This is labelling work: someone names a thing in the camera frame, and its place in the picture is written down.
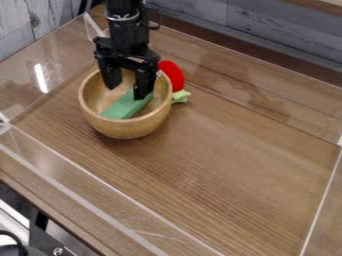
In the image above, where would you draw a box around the clear acrylic corner bracket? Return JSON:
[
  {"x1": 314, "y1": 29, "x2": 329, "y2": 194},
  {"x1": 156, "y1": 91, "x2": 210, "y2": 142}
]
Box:
[{"x1": 83, "y1": 13, "x2": 108, "y2": 41}]

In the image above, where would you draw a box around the black metal table frame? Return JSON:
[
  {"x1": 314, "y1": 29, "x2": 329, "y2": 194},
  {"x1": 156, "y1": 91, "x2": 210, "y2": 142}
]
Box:
[{"x1": 28, "y1": 211, "x2": 77, "y2": 256}]

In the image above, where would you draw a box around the red plush strawberry toy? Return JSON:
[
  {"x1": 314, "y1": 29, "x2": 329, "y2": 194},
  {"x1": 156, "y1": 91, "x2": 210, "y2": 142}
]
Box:
[{"x1": 159, "y1": 60, "x2": 191, "y2": 103}]

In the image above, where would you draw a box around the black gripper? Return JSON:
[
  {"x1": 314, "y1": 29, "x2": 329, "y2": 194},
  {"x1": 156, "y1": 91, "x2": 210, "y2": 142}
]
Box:
[{"x1": 93, "y1": 13, "x2": 160, "y2": 100}]

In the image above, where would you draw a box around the brown wooden bowl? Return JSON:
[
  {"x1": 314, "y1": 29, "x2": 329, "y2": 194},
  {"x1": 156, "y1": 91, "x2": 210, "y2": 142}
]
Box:
[{"x1": 77, "y1": 70, "x2": 172, "y2": 139}]

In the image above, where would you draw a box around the black cable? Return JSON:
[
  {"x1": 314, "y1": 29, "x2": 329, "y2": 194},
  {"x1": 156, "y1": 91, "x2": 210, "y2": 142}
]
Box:
[{"x1": 0, "y1": 229, "x2": 28, "y2": 256}]

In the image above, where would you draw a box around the green rectangular block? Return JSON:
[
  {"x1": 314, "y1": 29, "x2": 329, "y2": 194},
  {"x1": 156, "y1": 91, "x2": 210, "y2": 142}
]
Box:
[{"x1": 100, "y1": 89, "x2": 154, "y2": 120}]

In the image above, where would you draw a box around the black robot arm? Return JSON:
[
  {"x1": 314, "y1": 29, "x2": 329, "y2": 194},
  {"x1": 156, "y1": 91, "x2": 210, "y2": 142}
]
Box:
[{"x1": 93, "y1": 0, "x2": 160, "y2": 100}]

